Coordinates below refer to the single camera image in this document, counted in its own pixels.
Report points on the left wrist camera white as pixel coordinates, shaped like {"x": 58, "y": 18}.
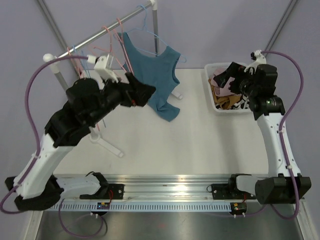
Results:
{"x": 103, "y": 66}

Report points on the mustard tank top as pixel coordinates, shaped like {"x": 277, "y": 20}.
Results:
{"x": 217, "y": 91}

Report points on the white plastic basket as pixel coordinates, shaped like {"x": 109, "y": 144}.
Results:
{"x": 208, "y": 71}

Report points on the black white striped tank top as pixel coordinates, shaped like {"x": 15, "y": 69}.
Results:
{"x": 240, "y": 103}

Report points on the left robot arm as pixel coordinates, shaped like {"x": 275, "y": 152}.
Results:
{"x": 37, "y": 188}

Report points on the pink hanger of mauve top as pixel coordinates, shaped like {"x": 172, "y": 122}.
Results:
{"x": 120, "y": 38}

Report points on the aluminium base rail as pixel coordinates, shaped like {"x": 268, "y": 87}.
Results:
{"x": 143, "y": 187}

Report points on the teal blue tank top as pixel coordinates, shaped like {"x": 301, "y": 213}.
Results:
{"x": 159, "y": 72}

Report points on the white slotted cable duct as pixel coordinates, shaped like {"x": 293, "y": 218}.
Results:
{"x": 91, "y": 206}

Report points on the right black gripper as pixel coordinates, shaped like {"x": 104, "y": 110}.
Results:
{"x": 236, "y": 81}

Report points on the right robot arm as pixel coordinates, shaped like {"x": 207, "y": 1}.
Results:
{"x": 284, "y": 183}

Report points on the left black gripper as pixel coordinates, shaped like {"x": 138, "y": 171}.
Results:
{"x": 129, "y": 89}

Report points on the blue hanger of teal top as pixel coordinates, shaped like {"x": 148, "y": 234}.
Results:
{"x": 161, "y": 48}

